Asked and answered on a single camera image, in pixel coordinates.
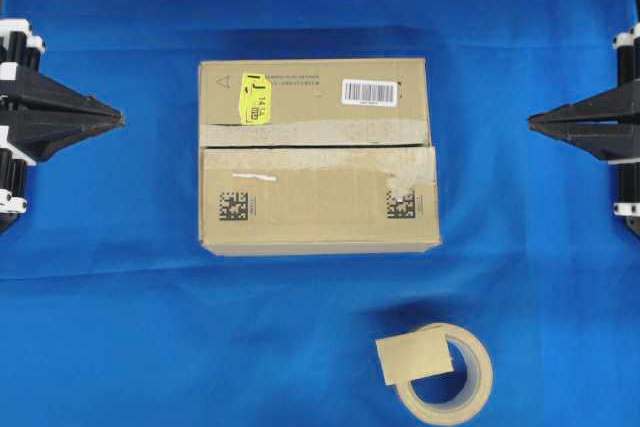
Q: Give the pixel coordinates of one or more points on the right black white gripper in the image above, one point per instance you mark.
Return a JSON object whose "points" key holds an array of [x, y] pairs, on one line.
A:
{"points": [[617, 143]]}

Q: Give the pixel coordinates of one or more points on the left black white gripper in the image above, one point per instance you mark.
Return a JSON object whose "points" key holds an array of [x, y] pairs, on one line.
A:
{"points": [[25, 143]]}

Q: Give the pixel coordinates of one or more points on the beige tape strip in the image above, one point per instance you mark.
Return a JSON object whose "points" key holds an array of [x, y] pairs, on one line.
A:
{"points": [[412, 356]]}

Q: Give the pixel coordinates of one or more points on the brown cardboard box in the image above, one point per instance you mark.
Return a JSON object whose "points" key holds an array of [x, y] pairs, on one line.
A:
{"points": [[316, 156]]}

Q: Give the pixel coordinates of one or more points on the blue table cloth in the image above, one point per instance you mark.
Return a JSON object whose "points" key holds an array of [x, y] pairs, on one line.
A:
{"points": [[112, 314]]}

